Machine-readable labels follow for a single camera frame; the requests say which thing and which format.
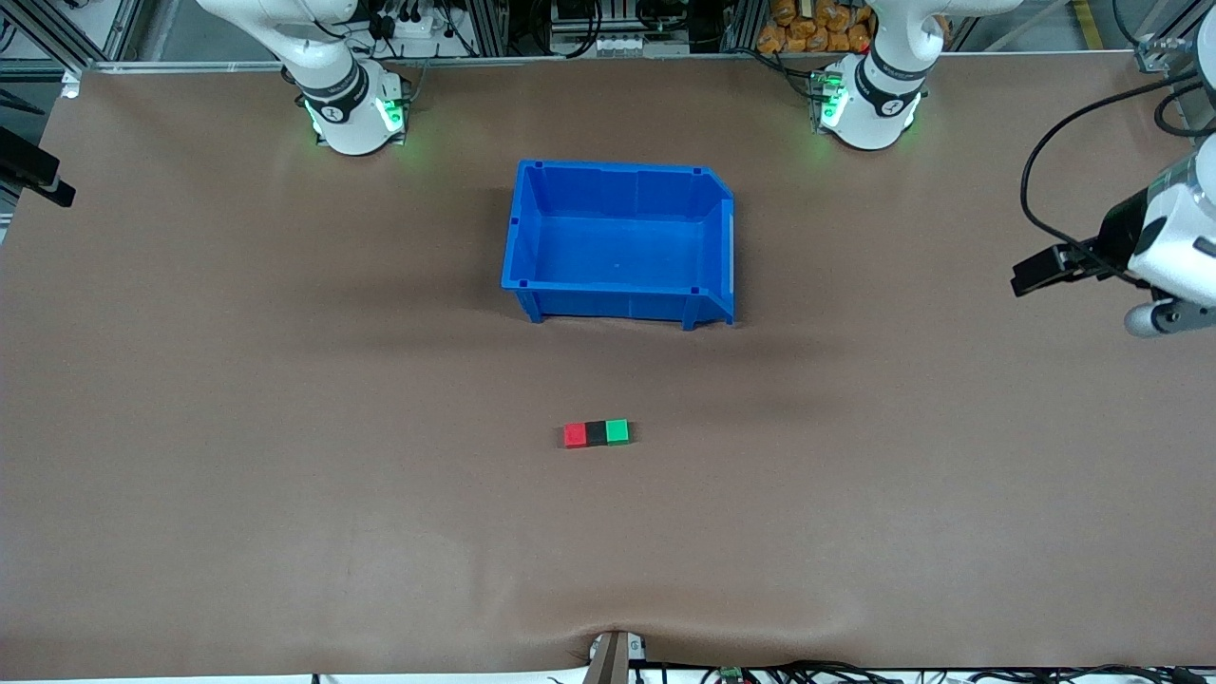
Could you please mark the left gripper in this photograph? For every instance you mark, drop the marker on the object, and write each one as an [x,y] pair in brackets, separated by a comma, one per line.
[1121,231]

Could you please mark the metal table edge bracket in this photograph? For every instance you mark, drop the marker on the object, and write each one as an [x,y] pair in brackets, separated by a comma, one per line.
[616,657]

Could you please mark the orange snack bag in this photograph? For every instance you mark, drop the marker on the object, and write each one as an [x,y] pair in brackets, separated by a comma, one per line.
[812,28]

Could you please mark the aluminium frame profile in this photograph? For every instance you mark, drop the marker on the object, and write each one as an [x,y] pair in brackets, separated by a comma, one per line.
[1168,43]

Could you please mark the small green cube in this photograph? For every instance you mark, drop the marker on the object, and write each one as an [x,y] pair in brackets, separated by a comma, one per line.
[617,432]

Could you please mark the small black cube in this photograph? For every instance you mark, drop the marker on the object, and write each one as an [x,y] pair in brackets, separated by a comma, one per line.
[597,434]

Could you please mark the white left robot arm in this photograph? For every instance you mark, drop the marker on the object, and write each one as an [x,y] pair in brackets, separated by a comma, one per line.
[874,104]

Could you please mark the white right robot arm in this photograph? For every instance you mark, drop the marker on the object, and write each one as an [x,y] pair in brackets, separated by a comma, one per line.
[342,104]

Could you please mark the white power strip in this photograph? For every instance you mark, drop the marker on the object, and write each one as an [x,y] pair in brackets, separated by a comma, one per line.
[404,21]

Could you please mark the blue plastic storage bin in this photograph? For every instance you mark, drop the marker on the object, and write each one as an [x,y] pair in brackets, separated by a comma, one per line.
[617,247]

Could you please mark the small red cube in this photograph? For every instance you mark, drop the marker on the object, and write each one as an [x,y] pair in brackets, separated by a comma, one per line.
[575,435]

